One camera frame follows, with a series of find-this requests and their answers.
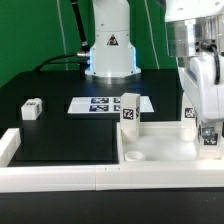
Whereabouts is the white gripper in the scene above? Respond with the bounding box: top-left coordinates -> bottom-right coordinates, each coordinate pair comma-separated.
178,53 -> 224,139

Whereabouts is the white square tabletop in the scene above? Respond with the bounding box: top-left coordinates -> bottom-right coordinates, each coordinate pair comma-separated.
117,122 -> 203,163

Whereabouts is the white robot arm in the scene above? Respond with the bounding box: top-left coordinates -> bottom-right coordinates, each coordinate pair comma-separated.
85,0 -> 224,139

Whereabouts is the white U-shaped obstacle fence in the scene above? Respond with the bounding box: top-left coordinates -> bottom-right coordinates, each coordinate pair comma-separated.
0,128 -> 224,193

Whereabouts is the white marker base plate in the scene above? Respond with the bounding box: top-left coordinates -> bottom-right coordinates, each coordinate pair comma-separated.
67,96 -> 155,115

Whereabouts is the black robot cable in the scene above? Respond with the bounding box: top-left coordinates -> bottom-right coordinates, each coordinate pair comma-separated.
33,0 -> 92,72

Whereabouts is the white hanging cable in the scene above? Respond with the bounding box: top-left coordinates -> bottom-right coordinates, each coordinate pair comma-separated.
57,0 -> 69,72

